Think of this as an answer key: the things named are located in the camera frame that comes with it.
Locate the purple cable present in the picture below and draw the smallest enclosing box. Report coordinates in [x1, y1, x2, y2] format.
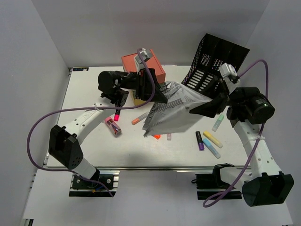
[203, 59, 269, 209]
[27, 48, 157, 197]

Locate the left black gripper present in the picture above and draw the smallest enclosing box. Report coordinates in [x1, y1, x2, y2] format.
[119, 68, 169, 104]

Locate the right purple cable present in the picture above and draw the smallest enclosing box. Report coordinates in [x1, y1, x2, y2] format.
[203, 59, 269, 209]

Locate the pastel yellow highlighter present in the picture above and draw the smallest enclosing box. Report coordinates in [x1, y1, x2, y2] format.
[203, 130, 223, 148]

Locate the pastel purple highlighter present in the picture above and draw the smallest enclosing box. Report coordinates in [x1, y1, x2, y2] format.
[166, 133, 172, 141]

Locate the clear pink-capped pen case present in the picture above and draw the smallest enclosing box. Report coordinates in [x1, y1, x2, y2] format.
[104, 117, 122, 137]

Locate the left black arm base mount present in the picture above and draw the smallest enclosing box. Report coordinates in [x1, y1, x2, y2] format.
[69, 170, 119, 198]

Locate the orange grey highlighter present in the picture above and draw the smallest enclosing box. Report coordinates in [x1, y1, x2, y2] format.
[131, 112, 148, 125]

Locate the pastel blue highlighter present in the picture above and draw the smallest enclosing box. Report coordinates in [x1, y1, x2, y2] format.
[203, 138, 221, 159]

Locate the yellow bottom drawer box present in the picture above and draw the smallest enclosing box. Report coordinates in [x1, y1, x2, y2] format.
[131, 90, 145, 106]

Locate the pink black highlighter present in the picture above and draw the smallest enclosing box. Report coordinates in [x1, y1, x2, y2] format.
[113, 110, 121, 121]

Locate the pastel green highlighter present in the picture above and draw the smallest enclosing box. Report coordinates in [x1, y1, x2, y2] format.
[212, 114, 224, 132]

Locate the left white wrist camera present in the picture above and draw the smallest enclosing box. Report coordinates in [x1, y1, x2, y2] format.
[134, 48, 153, 72]

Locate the black three-slot file holder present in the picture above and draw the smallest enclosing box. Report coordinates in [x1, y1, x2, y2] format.
[182, 33, 250, 99]

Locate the black label sticker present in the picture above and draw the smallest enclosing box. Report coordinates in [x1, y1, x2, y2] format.
[72, 67, 89, 72]

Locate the coral top drawer box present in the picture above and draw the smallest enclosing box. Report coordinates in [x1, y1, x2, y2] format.
[121, 49, 166, 83]

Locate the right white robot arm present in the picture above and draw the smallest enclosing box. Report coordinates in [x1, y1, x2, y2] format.
[192, 76, 294, 207]

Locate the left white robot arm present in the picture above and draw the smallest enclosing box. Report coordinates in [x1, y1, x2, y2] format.
[48, 68, 167, 188]

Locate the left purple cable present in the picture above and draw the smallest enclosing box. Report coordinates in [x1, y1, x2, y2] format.
[27, 48, 157, 197]

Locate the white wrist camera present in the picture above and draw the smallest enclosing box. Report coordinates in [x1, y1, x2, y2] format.
[219, 63, 240, 94]
[134, 48, 153, 72]

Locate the white printed paper booklet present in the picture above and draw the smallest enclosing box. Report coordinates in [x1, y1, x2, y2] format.
[143, 81, 211, 137]

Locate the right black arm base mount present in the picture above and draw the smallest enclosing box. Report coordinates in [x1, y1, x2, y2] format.
[191, 163, 234, 200]

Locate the black purple highlighter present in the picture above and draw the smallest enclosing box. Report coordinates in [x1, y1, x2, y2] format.
[195, 131, 205, 151]

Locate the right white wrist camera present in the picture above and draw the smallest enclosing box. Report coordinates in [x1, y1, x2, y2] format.
[219, 63, 240, 94]

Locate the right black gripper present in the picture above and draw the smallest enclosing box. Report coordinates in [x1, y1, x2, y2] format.
[187, 75, 261, 118]

